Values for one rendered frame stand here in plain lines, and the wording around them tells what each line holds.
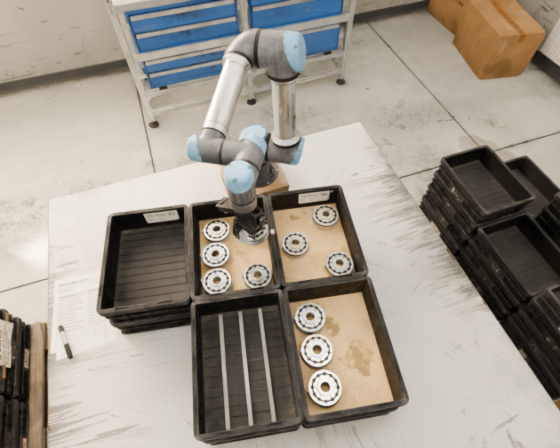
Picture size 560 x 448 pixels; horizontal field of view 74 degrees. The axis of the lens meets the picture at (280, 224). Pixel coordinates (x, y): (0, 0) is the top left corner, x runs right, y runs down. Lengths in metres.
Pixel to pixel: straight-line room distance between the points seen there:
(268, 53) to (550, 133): 2.83
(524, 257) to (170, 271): 1.74
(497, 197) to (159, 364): 1.83
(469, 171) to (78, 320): 2.05
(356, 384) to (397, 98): 2.70
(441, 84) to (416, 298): 2.57
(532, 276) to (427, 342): 0.88
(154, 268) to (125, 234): 0.21
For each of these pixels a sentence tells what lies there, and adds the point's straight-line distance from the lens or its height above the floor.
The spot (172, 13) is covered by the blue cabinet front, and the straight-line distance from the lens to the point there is 2.86.
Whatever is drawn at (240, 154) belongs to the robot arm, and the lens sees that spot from 1.04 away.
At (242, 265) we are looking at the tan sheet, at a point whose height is 0.83.
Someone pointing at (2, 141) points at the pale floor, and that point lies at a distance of 3.73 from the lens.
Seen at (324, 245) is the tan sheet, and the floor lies 0.83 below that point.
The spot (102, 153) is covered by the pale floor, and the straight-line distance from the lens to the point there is 3.22.
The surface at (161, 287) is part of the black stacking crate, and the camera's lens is 1.43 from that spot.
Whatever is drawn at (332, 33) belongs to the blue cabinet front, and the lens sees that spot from 3.31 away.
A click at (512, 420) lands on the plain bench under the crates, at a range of 1.57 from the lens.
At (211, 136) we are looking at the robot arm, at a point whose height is 1.34.
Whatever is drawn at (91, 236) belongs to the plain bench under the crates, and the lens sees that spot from 1.82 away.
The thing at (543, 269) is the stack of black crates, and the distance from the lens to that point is 2.30.
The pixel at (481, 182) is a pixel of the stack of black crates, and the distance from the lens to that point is 2.33.
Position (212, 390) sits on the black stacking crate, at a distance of 1.28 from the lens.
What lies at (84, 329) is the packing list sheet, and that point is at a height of 0.70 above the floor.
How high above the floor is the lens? 2.07
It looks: 56 degrees down
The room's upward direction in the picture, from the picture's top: 1 degrees counter-clockwise
